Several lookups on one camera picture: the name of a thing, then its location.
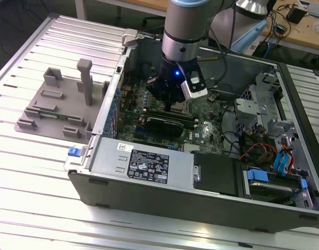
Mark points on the blue case latch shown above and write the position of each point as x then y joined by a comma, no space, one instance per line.
72,152

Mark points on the grey flat device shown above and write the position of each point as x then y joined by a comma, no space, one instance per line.
318,10

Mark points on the grey power supply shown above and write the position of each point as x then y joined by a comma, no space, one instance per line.
107,156

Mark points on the green RAM stick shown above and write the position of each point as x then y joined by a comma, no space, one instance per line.
54,115

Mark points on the wooden desk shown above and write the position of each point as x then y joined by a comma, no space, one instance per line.
302,39

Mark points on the small silver heat sink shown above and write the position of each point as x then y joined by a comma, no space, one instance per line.
191,148

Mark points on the silver CPU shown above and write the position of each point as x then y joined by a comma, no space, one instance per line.
181,106

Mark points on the CPU socket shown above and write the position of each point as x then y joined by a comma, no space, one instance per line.
190,110

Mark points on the black graphics card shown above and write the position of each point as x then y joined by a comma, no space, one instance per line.
163,128

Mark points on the green motherboard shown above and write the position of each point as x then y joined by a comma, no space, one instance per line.
209,127

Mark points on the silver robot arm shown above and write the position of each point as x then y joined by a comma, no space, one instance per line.
185,23

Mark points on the black drive bay cover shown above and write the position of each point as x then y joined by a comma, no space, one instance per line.
216,174

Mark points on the black box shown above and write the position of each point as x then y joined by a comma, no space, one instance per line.
295,15

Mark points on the white desk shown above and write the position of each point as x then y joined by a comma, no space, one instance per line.
80,10

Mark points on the hard disk in blue carrier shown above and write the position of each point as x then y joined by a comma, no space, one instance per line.
274,191

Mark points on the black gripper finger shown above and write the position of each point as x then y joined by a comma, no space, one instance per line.
172,106
167,106

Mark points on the silver drive cage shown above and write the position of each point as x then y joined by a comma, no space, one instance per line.
249,107

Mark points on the black RAM slot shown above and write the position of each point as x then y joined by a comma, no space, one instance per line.
172,117
188,122
183,115

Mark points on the grey parts rack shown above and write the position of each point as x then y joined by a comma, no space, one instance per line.
71,106

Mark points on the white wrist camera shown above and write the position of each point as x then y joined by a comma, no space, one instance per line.
188,92

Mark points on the black PC case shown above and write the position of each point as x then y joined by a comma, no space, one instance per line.
149,205

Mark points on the small green device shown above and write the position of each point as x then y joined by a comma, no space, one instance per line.
281,29

